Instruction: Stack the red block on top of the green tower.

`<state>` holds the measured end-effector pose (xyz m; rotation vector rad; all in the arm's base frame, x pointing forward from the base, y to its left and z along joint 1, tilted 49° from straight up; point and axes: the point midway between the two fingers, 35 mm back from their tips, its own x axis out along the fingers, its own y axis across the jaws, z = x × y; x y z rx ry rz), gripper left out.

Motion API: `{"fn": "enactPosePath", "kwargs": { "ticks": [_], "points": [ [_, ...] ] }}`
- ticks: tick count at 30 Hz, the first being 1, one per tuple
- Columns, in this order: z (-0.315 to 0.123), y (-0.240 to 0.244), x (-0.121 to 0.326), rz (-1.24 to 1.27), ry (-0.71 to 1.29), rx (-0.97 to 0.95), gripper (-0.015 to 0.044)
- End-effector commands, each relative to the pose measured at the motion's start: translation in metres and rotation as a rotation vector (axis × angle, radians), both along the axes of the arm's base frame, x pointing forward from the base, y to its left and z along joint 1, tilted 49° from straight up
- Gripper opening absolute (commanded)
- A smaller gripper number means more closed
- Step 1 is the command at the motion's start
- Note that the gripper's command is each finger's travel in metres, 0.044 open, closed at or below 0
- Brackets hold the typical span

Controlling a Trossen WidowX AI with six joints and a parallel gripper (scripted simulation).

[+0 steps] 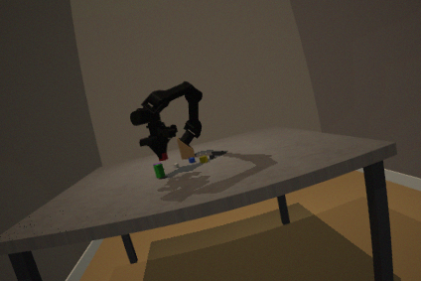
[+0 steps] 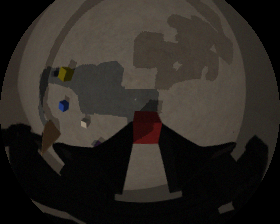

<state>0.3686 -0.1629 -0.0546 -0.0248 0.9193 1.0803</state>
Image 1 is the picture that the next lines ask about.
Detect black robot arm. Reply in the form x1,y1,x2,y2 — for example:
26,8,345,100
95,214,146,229
130,81,203,147

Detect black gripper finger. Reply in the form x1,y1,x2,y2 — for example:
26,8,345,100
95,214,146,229
147,142,163,159
160,139,171,153

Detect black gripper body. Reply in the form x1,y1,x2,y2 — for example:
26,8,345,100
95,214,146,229
139,120,168,146

